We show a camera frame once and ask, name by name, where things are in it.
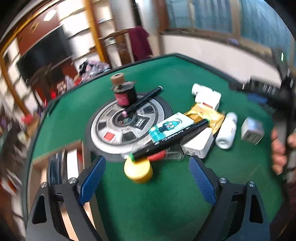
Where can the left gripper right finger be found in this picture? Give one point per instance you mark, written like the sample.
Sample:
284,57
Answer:
237,213

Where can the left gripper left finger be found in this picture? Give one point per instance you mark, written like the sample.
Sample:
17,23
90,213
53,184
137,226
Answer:
90,179

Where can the white power adapter cube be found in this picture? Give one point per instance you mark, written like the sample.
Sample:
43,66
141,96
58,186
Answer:
252,131

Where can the white plastic bottle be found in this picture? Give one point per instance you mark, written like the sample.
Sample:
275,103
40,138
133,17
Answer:
226,135

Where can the golden foil packet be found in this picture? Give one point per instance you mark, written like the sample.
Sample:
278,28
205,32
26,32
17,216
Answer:
200,111

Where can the clear red lighter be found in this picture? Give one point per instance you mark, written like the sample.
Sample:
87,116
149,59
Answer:
167,154

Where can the black marker green cap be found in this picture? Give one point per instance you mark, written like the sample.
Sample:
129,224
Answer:
185,134

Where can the black marker pink cap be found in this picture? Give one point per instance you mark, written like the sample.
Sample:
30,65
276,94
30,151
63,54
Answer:
140,102

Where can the blue cartoon tissue pack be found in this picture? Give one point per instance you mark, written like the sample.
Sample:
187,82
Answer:
169,126

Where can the white pill bottle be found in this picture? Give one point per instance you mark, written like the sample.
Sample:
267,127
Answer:
196,88

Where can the person hand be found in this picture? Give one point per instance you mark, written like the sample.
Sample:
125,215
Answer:
278,155

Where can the floral cloth pile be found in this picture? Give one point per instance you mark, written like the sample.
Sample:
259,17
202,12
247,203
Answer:
91,68

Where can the black television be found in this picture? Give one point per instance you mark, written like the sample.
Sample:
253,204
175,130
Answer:
51,49

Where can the maroon garment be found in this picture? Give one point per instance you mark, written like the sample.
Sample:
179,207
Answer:
141,48

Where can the wooden chair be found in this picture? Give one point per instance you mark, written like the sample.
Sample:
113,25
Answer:
117,48

